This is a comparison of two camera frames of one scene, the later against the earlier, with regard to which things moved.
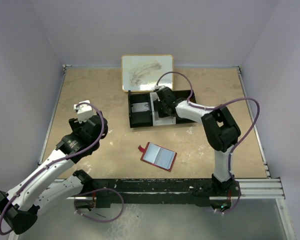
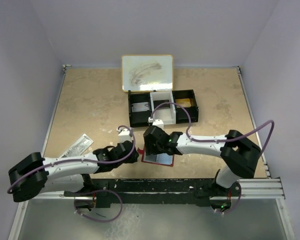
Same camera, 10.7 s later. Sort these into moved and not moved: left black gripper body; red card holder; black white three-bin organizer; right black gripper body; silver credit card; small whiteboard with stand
Moved: right black gripper body; red card holder; left black gripper body
Not moved: black white three-bin organizer; small whiteboard with stand; silver credit card
